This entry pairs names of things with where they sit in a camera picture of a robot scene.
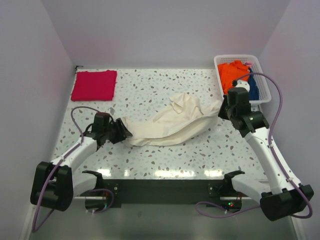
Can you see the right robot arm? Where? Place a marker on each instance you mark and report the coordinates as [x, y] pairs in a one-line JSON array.
[[284, 195]]

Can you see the cream white t-shirt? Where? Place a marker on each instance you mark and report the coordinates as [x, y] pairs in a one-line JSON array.
[[184, 118]]

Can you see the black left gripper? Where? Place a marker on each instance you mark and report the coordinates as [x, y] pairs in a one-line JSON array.
[[122, 133]]

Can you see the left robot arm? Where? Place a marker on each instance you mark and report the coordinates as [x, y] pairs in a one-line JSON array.
[[54, 184]]

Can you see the blue t-shirt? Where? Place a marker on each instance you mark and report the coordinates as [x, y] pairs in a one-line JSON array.
[[254, 94]]

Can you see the white plastic laundry basket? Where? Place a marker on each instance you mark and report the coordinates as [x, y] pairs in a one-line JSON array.
[[261, 82]]

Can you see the folded red t-shirt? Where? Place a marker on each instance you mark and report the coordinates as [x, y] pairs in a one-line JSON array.
[[94, 86]]

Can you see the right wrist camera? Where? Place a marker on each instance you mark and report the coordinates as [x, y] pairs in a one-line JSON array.
[[241, 84]]

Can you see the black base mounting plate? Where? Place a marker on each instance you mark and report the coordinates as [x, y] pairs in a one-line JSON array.
[[171, 192]]

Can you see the orange t-shirt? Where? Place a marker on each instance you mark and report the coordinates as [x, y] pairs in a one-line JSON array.
[[228, 72]]

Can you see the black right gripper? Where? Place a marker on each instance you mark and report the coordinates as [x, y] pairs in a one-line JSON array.
[[221, 114]]

